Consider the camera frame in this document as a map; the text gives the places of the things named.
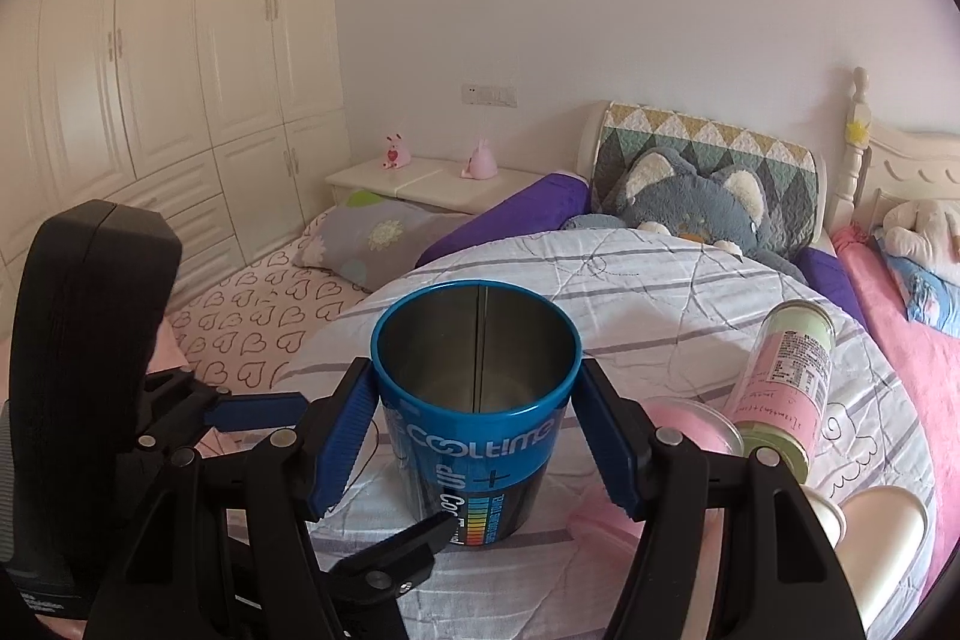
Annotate blue black metal cup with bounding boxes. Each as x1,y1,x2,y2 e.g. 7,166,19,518
371,280,583,548

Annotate white paper cup left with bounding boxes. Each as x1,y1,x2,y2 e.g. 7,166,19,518
802,486,848,548

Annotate white paper cup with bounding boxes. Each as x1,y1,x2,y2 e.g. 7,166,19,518
802,486,848,548
836,486,928,630

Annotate small pink cup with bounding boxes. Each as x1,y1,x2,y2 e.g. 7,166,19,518
641,396,743,456

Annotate white paper cup right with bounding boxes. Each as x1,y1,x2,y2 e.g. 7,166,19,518
836,486,928,630

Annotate heart pattern bed sheet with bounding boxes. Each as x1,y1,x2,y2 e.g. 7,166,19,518
169,214,366,393

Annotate pink green cylindrical can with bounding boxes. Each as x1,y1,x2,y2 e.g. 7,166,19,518
724,299,836,484

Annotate grey flower pillow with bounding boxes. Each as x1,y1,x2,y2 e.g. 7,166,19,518
293,190,472,292

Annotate pink fluffy blanket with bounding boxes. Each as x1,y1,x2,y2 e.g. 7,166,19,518
832,224,958,576

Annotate white bedside table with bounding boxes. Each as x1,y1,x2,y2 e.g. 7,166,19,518
325,158,540,214

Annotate pink rabbit figurine heart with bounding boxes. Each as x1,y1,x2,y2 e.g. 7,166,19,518
382,133,412,169

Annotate blue cartoon pillow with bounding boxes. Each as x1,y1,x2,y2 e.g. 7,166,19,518
874,232,960,338

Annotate pink rabbit figurine plain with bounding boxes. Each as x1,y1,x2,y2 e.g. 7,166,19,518
460,140,498,181

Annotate grey bear plush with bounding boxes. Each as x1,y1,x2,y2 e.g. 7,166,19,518
563,148,805,283

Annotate purple bolster pillow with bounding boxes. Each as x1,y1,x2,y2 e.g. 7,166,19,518
415,172,867,326

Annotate white pink plush toy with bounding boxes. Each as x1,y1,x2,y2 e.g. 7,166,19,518
874,200,960,286

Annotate quilted diamond pattern headboard cover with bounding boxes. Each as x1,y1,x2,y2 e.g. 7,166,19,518
574,101,827,259

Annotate cream white wardrobe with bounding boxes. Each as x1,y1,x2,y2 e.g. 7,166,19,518
2,0,350,304

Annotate cream wooden bed headboard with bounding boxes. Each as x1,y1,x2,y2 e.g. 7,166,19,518
822,67,958,236

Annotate yellow star sticker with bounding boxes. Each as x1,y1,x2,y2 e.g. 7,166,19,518
844,120,871,149

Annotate white wall socket panel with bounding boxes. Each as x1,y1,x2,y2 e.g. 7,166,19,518
460,85,517,109

